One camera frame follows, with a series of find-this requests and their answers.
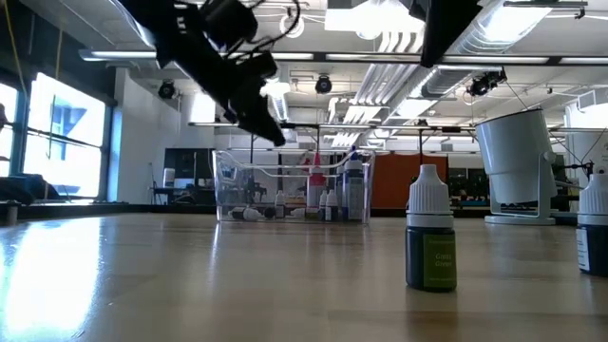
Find black ceiling camera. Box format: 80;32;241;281
466;68;508;98

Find large red food colouring bottle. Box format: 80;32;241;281
306;151;327;221

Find small dark blue dropper bottle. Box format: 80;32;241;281
575;173;608;277

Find clear plastic bin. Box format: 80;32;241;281
212;147;376;225

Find orange partition panel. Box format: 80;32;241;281
370;152;450;210

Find dark cloth bundle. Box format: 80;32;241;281
0;173;62;204

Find black monitor screen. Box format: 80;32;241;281
163;147;215;189

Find black clamp rod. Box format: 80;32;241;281
553;161;595;176

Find large blue food colouring bottle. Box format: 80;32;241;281
342;145;366;222

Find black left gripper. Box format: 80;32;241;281
162;42;287;147

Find silver ribbed ventilation duct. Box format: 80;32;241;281
420;0;555;99

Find white coiled cable ring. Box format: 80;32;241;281
278;12;306;39

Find small grass green label bottle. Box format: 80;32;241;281
405;164;458;294

